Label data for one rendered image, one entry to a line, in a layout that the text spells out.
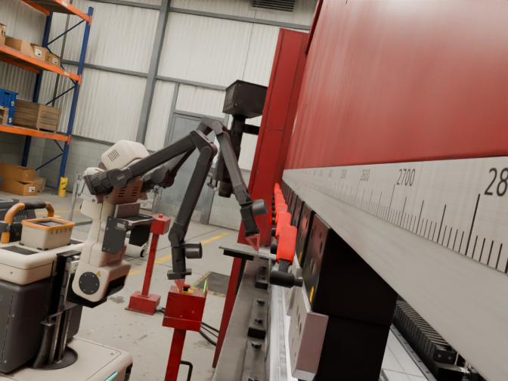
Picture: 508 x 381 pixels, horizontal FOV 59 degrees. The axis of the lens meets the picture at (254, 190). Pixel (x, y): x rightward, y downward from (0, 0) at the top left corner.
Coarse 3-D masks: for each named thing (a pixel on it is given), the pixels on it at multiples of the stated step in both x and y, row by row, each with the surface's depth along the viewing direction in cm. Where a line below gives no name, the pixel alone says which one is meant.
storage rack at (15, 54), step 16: (32, 0) 856; (48, 0) 839; (64, 0) 824; (48, 16) 922; (80, 16) 876; (48, 32) 928; (0, 48) 704; (48, 48) 926; (16, 64) 862; (32, 64) 857; (48, 64) 818; (80, 64) 909; (80, 80) 916; (0, 128) 737; (16, 128) 772; (64, 144) 918; (64, 160) 920
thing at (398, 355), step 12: (396, 336) 130; (396, 348) 119; (408, 348) 121; (384, 360) 109; (396, 360) 111; (408, 360) 112; (420, 360) 114; (384, 372) 102; (396, 372) 103; (408, 372) 105; (420, 372) 106
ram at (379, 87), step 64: (384, 0) 40; (448, 0) 22; (320, 64) 120; (384, 64) 34; (448, 64) 20; (320, 128) 80; (384, 128) 30; (448, 128) 18; (320, 192) 59; (384, 256) 24; (448, 256) 16; (448, 320) 15
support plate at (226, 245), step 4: (224, 240) 219; (220, 244) 207; (224, 244) 209; (228, 244) 211; (232, 244) 213; (236, 244) 215; (240, 244) 218; (244, 244) 220; (220, 248) 203; (224, 248) 203; (228, 248) 203; (232, 248) 204; (236, 248) 206; (240, 248) 208; (244, 248) 210; (248, 248) 212; (252, 248) 214; (260, 248) 218; (240, 252) 202; (244, 252) 202; (248, 252) 202; (252, 252) 203; (256, 252) 205; (260, 256) 202; (264, 256) 202; (268, 256) 202; (272, 256) 203
